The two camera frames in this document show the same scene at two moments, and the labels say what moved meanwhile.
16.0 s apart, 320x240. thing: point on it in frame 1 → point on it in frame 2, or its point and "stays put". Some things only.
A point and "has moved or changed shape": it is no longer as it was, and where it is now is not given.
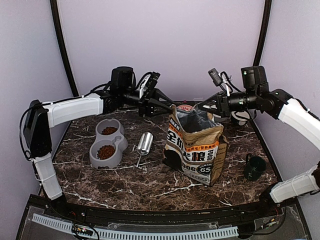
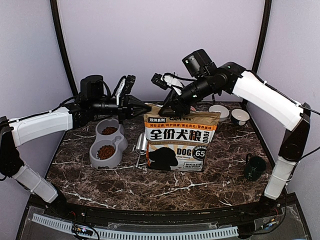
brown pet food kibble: [106, 151] stays put
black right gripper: [221, 100] → [173, 100]
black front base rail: [216, 216] stays put
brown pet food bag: [195, 145] has moved or changed shape
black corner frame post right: [263, 32] stays put
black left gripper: [148, 104] → [126, 107]
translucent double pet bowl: [107, 149] stays put
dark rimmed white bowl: [240, 116] stays put
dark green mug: [255, 166] stays put
